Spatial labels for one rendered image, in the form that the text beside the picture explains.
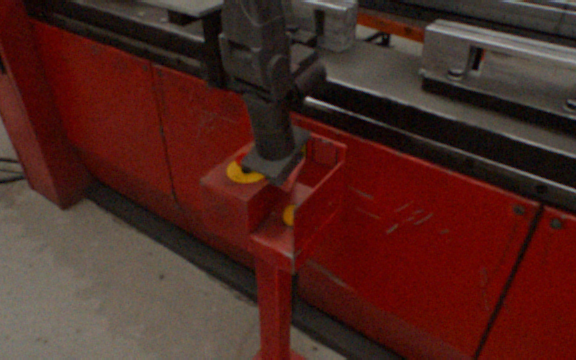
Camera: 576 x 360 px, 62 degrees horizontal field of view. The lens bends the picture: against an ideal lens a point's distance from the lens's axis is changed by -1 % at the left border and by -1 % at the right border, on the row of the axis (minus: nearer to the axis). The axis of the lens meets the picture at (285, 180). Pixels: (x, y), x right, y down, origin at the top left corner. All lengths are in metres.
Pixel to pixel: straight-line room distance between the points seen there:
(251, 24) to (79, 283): 1.41
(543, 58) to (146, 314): 1.32
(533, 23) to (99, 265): 1.52
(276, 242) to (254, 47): 0.37
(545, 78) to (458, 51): 0.15
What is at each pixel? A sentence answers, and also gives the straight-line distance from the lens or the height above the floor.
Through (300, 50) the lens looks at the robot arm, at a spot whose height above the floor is 1.03.
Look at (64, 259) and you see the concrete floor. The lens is 1.94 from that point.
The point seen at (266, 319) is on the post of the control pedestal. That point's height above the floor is 0.40.
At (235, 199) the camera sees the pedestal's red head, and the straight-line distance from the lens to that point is 0.81.
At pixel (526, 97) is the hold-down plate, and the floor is 0.90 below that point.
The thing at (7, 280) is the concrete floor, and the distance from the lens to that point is 1.95.
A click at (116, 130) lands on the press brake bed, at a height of 0.47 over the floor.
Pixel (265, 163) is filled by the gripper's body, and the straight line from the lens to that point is 0.70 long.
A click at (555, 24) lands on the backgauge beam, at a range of 1.19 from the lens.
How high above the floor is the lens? 1.29
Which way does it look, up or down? 38 degrees down
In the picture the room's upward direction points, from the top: straight up
